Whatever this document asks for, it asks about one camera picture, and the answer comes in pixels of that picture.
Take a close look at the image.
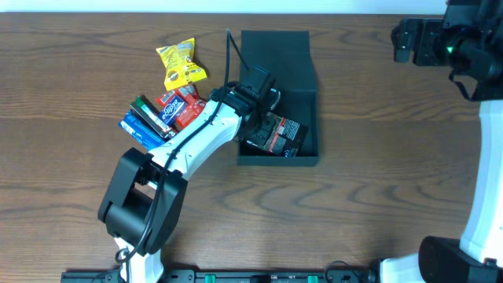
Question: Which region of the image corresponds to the dark snack packet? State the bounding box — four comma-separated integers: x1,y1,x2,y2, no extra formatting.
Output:
244,112,308,157

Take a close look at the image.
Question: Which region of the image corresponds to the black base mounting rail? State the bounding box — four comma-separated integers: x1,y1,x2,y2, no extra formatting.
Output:
60,269,380,283

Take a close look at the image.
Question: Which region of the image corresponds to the yellow snack packet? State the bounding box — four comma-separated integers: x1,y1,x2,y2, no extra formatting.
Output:
156,38,207,91

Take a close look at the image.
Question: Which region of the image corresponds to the red snack packet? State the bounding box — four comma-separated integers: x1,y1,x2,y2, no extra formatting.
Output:
156,85,206,130

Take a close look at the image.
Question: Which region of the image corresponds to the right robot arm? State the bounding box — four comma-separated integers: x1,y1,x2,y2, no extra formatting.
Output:
367,0,502,282

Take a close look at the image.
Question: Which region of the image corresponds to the black box with lid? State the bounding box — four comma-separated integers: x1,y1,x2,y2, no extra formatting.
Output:
237,30,321,167

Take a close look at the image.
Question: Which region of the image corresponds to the green black candy bar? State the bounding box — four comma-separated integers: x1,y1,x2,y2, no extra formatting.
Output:
130,95,178,140

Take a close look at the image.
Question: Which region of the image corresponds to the blue eclipse gum box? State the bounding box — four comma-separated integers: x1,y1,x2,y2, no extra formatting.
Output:
159,97,187,126

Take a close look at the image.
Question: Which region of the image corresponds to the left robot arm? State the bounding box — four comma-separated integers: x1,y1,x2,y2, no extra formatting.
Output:
97,83,281,282

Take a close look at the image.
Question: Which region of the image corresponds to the blue cookie pack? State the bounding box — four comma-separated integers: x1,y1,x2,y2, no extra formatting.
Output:
119,110,164,150

